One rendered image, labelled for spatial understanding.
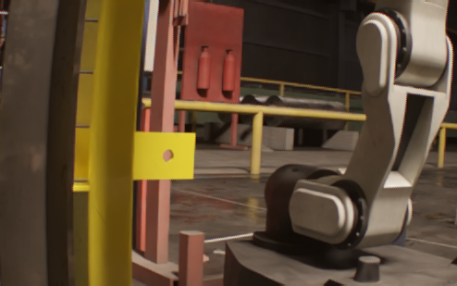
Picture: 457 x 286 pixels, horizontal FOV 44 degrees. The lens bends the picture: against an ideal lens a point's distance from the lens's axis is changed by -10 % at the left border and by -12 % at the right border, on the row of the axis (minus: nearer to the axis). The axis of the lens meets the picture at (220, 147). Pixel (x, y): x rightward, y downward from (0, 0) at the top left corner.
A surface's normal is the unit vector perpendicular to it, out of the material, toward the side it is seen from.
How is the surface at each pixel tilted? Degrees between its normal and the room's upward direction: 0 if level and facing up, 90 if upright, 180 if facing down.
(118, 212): 90
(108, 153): 90
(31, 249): 90
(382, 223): 103
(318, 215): 90
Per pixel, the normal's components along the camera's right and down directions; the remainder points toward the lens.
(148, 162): 0.61, 0.07
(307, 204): -0.89, -0.03
